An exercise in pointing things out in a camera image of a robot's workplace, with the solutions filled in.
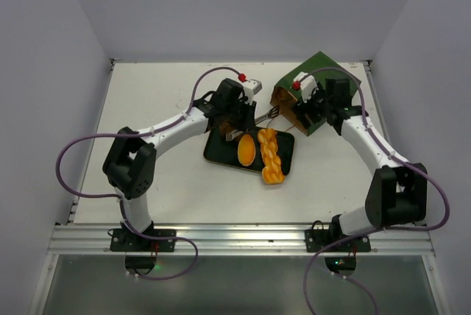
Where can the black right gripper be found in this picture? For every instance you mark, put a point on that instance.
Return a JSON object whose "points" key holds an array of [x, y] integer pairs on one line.
{"points": [[307, 110]]}

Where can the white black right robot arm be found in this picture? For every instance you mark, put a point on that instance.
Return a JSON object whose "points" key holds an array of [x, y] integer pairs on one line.
{"points": [[398, 191]]}

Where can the brown fake chocolate bread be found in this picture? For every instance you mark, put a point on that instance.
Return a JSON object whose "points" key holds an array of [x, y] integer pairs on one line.
{"points": [[225, 126]]}

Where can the aluminium front mounting rail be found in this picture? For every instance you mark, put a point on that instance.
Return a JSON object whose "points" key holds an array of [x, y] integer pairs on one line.
{"points": [[235, 240]]}

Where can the orange oval fake bread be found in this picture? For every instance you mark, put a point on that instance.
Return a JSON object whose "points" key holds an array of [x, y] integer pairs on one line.
{"points": [[246, 150]]}

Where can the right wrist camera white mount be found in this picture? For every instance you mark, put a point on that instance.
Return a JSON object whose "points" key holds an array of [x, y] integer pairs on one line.
{"points": [[305, 85]]}

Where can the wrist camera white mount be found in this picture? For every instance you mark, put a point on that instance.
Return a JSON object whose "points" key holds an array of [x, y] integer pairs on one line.
{"points": [[305, 85], [250, 87]]}

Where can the metal serving tongs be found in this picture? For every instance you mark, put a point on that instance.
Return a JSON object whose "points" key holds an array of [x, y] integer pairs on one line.
{"points": [[271, 114]]}

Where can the dark green tray gold rim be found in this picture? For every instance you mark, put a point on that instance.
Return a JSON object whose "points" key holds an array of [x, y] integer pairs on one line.
{"points": [[218, 150]]}

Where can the green paper bag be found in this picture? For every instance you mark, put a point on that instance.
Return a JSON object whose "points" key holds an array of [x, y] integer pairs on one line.
{"points": [[320, 72]]}

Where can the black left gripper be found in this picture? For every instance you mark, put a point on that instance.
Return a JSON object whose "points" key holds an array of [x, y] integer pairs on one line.
{"points": [[248, 121]]}

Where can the orange braided fake bread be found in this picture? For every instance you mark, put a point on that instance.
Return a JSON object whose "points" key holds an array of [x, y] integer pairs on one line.
{"points": [[271, 173]]}

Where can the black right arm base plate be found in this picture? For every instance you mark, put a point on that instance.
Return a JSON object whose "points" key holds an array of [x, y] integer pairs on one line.
{"points": [[321, 234]]}

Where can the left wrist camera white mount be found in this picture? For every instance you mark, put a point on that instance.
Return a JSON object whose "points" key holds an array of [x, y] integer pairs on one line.
{"points": [[250, 87]]}

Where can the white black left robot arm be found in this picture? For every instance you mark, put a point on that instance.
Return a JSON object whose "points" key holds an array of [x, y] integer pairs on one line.
{"points": [[130, 163]]}

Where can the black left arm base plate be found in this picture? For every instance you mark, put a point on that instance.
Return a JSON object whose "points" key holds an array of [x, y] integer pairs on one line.
{"points": [[123, 240]]}

